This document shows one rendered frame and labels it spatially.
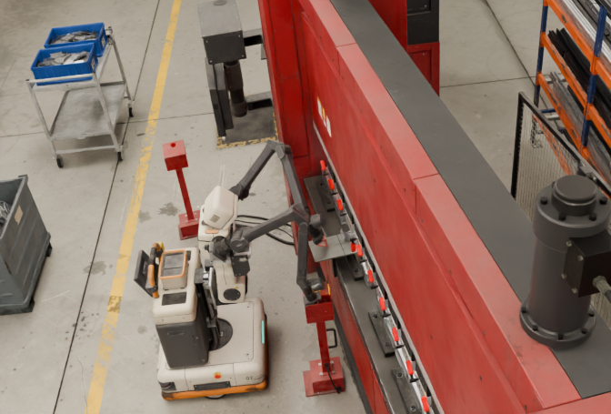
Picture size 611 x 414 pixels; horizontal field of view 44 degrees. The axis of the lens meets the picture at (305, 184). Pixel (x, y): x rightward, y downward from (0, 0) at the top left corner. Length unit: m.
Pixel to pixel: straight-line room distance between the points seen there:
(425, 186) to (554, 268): 0.78
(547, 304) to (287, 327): 3.41
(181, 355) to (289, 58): 1.90
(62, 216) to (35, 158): 1.03
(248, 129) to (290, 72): 2.66
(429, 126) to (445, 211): 0.50
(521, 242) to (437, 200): 0.32
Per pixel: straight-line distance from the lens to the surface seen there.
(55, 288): 6.12
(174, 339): 4.65
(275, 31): 4.51
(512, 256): 2.40
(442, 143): 2.85
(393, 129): 2.93
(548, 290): 2.05
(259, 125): 7.30
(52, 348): 5.70
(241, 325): 5.01
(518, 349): 2.15
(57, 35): 7.54
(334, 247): 4.36
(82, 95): 7.78
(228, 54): 4.70
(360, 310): 4.17
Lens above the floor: 3.93
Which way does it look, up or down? 37 degrees down
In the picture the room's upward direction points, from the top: 7 degrees counter-clockwise
